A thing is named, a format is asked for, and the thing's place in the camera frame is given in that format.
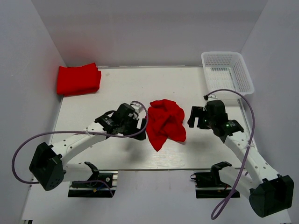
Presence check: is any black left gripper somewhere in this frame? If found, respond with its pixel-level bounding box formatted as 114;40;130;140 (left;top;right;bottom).
120;115;147;140

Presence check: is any red t shirt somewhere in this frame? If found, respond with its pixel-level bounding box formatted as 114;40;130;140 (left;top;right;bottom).
56;63;101;97
146;99;186;152

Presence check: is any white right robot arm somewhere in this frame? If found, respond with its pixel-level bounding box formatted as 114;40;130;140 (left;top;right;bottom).
193;100;294;217

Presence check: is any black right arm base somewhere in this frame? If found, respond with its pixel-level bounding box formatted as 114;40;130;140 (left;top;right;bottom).
190;172;231;199

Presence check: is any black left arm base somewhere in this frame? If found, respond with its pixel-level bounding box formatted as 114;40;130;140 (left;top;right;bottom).
68;171;118;198

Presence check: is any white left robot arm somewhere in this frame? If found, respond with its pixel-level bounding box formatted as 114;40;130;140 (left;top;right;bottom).
29;101;148;191

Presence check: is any white plastic mesh basket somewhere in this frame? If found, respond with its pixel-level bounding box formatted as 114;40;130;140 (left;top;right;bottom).
201;51;255;100

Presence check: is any folded red t shirt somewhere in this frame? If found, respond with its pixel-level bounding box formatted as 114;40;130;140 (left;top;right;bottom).
56;63;101;97

